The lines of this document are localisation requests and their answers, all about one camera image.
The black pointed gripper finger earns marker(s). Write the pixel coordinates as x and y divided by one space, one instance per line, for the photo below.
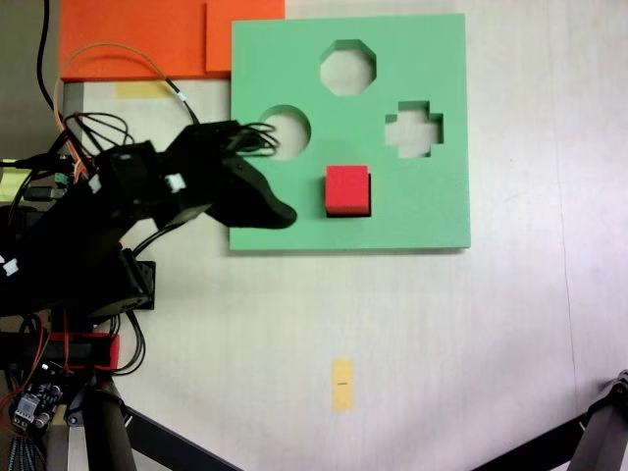
255 206

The red square block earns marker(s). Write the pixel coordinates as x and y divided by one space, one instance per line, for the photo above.
346 186

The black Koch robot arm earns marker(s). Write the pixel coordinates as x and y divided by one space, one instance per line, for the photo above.
73 235

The large orange foam block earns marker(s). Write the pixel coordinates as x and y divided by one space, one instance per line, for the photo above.
137 29

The yellow tape strip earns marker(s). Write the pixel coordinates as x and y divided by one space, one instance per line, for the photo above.
140 90

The green foam shape board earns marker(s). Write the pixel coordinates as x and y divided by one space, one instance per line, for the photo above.
392 221

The black USB plug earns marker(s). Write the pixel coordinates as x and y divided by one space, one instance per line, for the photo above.
41 193

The yellow sticky note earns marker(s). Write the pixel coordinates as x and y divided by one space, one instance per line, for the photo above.
9 184

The yellow tape marker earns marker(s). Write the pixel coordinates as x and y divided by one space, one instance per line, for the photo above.
343 387

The red base clamp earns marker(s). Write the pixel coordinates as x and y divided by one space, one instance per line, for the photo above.
110 348

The black tripod leg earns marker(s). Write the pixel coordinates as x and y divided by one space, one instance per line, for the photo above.
593 427
162 441

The black power converter board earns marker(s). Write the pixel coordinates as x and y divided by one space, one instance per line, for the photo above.
36 397

